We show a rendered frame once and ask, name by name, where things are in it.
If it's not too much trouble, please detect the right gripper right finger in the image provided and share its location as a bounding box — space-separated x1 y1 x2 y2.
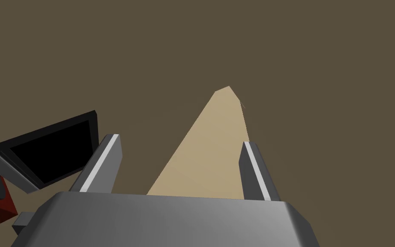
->
238 141 282 202

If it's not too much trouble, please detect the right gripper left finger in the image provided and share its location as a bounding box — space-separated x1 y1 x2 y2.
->
69 133 123 194

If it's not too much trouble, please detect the black screen monitor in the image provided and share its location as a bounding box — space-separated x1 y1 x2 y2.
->
0 109 99 195

